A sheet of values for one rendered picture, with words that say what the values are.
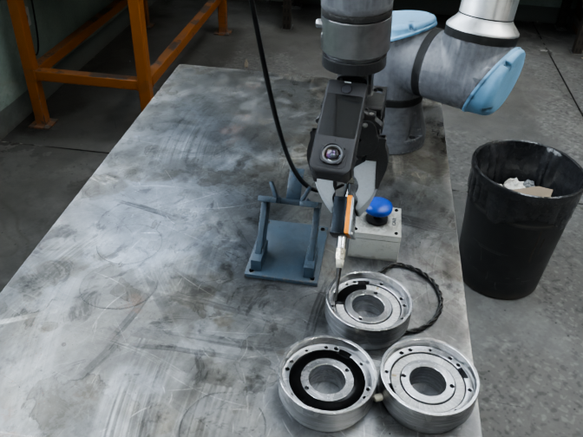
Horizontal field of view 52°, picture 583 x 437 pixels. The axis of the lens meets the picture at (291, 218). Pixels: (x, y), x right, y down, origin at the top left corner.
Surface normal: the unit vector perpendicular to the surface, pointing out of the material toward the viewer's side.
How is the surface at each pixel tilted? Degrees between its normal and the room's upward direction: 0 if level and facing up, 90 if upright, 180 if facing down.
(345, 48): 92
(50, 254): 0
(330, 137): 33
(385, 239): 90
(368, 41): 90
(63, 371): 0
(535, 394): 0
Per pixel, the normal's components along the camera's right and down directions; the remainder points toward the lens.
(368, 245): -0.14, 0.58
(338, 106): -0.10, -0.37
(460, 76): -0.58, 0.33
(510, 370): 0.04, -0.80
